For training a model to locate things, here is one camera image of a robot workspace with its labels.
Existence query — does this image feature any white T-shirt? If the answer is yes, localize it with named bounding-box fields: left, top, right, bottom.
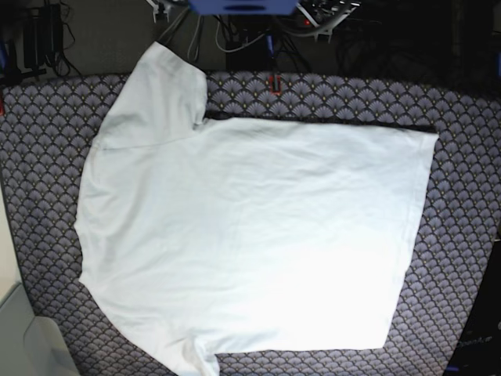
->
left=75, top=43, right=438, bottom=375

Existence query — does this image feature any red table clamp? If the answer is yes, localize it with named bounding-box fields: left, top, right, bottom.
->
left=269, top=74, right=282, bottom=96

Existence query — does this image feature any black box behind table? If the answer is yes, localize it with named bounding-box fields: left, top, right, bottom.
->
left=223, top=33, right=273, bottom=72

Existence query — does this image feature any blue box overhead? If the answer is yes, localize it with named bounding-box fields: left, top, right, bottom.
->
left=189, top=0, right=298, bottom=16

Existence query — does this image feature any black power strip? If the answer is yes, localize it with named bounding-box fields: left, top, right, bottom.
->
left=293, top=13, right=348, bottom=29

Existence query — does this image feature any patterned purple table cloth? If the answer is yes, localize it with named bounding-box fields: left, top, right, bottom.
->
left=1, top=72, right=500, bottom=375

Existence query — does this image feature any black case OpenArm label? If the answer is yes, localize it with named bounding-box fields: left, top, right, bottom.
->
left=444, top=241, right=501, bottom=375

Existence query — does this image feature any grey cable bundle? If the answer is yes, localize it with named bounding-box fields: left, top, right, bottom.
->
left=156, top=7, right=207, bottom=63

